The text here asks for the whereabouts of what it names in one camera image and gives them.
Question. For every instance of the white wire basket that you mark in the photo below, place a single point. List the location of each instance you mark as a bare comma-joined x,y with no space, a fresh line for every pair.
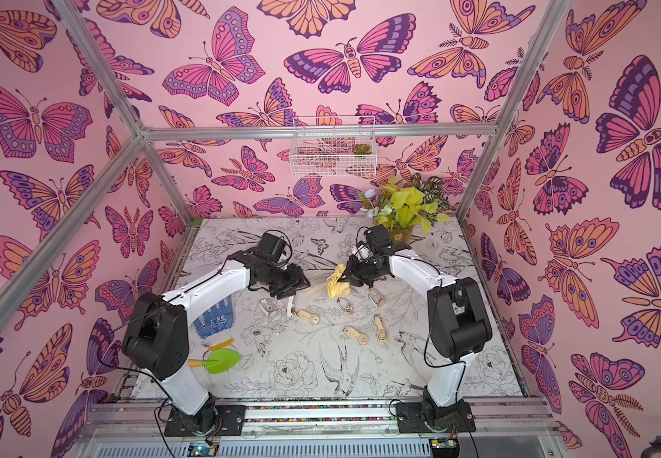
334,146

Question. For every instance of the yellow cleaning cloth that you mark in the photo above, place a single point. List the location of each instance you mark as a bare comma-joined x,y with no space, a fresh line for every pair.
336,287

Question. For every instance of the pink strap round watch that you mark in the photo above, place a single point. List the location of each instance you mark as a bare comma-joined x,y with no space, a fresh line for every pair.
346,305

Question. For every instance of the green yellow toy shovel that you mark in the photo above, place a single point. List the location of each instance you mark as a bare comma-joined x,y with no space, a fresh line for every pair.
218,358

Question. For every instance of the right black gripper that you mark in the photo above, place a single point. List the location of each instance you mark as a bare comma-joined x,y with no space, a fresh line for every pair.
353,270

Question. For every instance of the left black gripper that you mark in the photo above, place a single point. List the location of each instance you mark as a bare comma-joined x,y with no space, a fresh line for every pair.
297,281

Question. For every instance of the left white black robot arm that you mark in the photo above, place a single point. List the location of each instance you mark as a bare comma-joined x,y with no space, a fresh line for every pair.
158,334

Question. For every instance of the white strap watch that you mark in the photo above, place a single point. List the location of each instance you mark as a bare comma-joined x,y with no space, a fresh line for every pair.
376,297

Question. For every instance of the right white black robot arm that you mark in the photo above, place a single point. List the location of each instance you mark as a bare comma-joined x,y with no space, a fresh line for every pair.
458,324

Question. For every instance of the potted green leafy plant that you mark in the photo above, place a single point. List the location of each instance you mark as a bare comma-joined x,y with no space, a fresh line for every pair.
404,205

